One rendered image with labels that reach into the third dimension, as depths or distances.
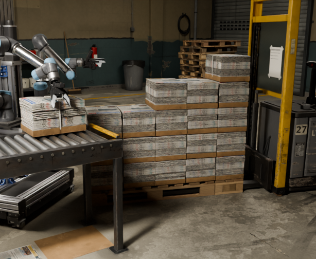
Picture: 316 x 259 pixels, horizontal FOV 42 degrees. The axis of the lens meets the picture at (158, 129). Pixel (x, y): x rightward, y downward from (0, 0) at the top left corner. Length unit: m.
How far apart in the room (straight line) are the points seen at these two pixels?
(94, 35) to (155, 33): 1.80
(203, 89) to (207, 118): 0.26
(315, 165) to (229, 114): 0.98
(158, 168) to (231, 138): 0.73
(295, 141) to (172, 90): 1.25
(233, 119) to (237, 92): 0.25
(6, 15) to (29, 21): 6.48
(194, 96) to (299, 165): 1.22
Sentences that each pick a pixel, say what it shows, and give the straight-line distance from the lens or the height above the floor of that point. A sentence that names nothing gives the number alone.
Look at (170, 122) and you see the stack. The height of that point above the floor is 0.72.
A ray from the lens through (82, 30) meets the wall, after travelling 10.53.
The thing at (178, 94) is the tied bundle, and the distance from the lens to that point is 3.55.
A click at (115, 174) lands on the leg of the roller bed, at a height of 0.57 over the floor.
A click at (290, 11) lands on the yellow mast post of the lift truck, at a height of 1.67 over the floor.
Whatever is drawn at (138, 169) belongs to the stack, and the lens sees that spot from 3.62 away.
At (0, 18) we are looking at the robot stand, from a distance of 3.55.
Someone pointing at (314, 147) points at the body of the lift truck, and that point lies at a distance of 4.10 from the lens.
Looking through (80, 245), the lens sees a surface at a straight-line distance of 3.08.
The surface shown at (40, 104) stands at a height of 1.02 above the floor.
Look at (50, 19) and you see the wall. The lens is 10.23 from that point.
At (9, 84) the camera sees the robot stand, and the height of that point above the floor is 1.07.
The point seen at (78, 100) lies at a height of 1.02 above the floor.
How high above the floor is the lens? 1.49
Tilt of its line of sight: 13 degrees down
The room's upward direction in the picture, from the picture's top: 1 degrees clockwise
